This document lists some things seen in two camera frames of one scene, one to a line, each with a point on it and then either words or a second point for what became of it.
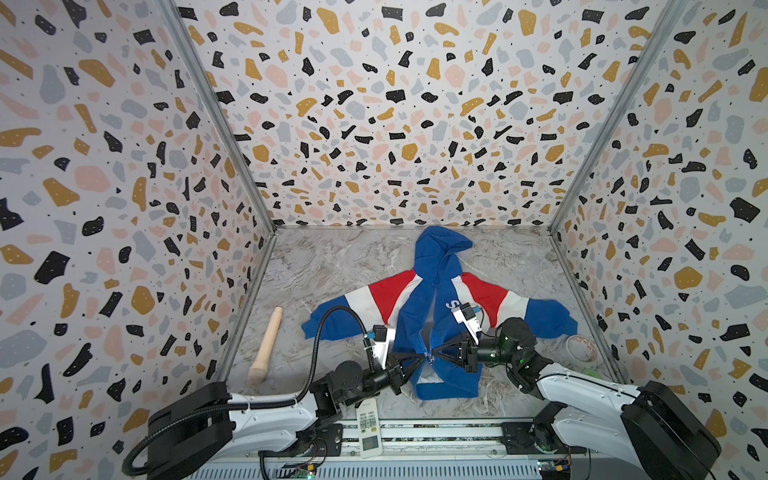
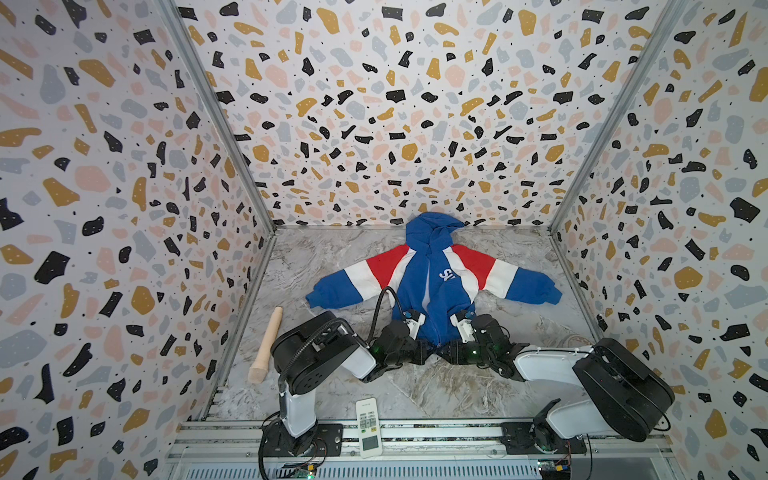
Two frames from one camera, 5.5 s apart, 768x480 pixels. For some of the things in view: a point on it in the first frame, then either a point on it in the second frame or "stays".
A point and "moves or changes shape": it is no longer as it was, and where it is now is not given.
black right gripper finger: x=455 y=352 stays
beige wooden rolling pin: x=258 y=372 stays
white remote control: x=369 y=429 stays
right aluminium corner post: x=630 y=91 stays
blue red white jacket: x=440 y=313 moves or changes shape
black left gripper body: x=374 y=380 → x=405 y=355
